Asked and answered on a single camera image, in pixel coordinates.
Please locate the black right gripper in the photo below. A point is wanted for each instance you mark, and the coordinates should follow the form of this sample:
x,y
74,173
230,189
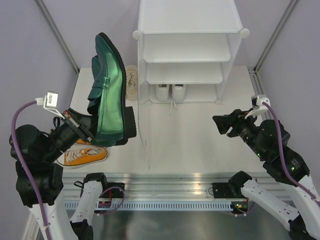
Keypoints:
x,y
223,122

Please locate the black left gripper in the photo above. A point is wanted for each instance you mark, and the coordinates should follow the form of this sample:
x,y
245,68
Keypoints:
x,y
77,124

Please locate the green pointed shoe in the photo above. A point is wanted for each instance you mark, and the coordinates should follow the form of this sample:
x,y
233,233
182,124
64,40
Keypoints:
x,y
96,68
115,121

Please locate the white sneaker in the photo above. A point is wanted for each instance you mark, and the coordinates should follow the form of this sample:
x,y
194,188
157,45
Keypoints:
x,y
162,92
178,94

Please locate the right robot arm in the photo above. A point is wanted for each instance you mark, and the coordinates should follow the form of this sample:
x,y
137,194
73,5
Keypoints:
x,y
269,143

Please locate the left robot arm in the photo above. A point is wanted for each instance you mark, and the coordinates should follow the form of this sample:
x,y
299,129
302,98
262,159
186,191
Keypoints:
x,y
39,177

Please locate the clear cabinet door panel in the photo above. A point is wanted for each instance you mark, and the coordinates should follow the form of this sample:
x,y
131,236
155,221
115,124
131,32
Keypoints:
x,y
144,122

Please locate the white plastic shoe cabinet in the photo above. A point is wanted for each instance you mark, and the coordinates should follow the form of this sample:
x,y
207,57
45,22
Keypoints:
x,y
191,42

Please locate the orange sneaker upper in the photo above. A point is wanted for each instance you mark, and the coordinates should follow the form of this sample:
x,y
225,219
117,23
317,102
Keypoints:
x,y
82,142

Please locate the orange sneaker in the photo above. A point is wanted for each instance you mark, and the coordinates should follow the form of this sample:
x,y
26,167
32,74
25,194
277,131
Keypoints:
x,y
82,142
81,157

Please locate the orange sneaker lower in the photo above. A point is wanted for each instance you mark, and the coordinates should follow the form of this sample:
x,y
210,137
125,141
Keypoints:
x,y
81,157

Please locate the beige sneaker right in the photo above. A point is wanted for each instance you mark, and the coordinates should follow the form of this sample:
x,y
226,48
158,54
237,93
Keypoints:
x,y
131,82

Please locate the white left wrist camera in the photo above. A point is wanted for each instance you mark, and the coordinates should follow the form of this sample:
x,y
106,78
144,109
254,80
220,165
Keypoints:
x,y
49,102

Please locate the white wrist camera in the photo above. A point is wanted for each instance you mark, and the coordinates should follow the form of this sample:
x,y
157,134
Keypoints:
x,y
258,107
49,102

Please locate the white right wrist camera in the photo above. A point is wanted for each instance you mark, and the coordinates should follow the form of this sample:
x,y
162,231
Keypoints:
x,y
258,107

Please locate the aluminium mounting rail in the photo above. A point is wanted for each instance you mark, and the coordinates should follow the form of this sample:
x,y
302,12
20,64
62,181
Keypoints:
x,y
175,186

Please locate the white slotted cable duct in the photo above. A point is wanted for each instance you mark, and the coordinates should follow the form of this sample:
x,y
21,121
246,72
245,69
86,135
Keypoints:
x,y
137,205

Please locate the right aluminium frame post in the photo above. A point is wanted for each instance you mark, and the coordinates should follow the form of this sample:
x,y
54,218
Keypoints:
x,y
276,33

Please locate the aluminium frame post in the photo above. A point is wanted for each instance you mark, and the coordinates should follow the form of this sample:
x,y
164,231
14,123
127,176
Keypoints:
x,y
40,4
276,33

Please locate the left aluminium frame post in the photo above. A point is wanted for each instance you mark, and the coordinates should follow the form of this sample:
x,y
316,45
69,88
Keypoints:
x,y
40,4

